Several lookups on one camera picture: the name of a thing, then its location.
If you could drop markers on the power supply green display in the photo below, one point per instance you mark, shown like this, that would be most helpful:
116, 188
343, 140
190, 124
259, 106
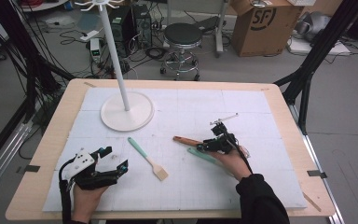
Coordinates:
95, 51

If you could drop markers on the white foam mat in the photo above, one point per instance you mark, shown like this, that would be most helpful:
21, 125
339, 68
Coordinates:
167, 193

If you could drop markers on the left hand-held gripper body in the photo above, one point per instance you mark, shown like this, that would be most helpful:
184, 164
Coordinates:
84, 177

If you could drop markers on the black metal frame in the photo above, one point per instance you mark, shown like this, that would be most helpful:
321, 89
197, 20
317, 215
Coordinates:
334, 34
14, 31

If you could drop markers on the black computer tower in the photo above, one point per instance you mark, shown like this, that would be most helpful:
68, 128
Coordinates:
143, 25
121, 31

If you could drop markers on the white power strip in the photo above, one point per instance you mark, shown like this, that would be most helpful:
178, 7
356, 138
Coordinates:
88, 35

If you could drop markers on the brown cardboard box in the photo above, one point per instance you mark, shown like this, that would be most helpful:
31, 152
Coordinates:
261, 37

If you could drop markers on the white utensil rack stand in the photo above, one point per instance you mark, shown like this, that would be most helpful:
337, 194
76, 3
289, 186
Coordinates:
127, 119

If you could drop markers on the aluminium rail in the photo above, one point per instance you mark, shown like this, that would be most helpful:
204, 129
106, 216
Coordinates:
317, 161
6, 155

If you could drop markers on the person's right hand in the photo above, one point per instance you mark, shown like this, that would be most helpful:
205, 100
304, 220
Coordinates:
234, 165

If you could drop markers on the white flat board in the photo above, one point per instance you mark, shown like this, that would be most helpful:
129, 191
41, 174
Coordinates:
301, 46

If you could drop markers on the grey metal post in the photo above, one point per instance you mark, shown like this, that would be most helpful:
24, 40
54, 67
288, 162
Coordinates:
220, 31

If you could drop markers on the black round stool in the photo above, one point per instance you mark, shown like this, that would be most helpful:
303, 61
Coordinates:
182, 33

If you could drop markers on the black tape strip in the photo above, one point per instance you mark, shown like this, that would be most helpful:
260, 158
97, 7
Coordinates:
317, 174
31, 169

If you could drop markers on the person's left hand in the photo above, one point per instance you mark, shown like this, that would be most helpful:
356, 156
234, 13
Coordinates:
85, 202

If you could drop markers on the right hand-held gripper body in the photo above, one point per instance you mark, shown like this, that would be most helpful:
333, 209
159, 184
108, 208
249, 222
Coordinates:
223, 144

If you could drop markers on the grey bag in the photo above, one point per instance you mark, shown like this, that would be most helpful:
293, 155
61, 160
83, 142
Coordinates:
317, 25

